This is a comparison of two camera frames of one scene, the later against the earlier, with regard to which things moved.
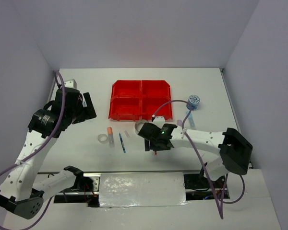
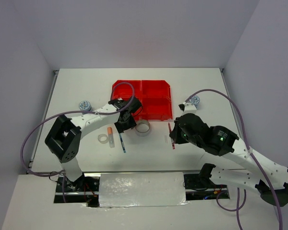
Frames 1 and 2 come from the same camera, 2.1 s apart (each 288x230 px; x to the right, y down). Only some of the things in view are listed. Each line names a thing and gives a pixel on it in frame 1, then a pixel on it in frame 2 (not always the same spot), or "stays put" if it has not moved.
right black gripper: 149,144 -> 174,134
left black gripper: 90,112 -> 131,124
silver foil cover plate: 142,189 stays put
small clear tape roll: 103,138 stays put
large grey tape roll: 138,125 stays put
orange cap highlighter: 111,137 stays put
